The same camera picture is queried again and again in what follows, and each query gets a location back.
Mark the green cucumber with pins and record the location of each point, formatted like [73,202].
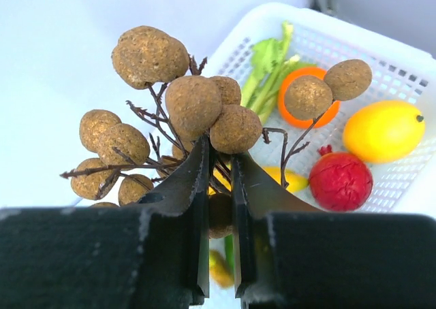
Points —
[229,251]

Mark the red pomegranate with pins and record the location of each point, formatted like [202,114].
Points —
[339,181]

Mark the brown longan bunch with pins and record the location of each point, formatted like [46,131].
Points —
[195,106]

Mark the orange fruit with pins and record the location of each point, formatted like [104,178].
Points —
[304,96]

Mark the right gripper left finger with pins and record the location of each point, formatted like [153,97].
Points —
[150,255]

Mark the white plastic basket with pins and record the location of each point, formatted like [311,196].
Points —
[399,72]

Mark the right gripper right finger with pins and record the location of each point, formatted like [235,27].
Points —
[289,254]

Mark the yellow banana bunch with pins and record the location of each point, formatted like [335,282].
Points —
[219,270]

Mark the green celery stalk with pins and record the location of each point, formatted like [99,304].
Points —
[269,68]

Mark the yellow lemon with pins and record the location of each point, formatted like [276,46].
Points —
[384,131]

